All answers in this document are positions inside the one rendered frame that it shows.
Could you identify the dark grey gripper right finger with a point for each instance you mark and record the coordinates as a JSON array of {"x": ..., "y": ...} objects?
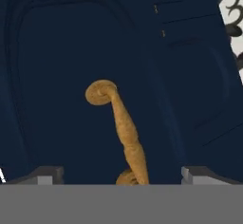
[{"x": 196, "y": 174}]

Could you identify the navy blue cupboard door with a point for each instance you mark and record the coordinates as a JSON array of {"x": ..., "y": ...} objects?
[{"x": 202, "y": 85}]

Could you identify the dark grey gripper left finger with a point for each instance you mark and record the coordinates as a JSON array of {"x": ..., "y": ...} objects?
[{"x": 47, "y": 174}]

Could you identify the navy blue drawer front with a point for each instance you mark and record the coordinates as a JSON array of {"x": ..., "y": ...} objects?
[{"x": 63, "y": 60}]

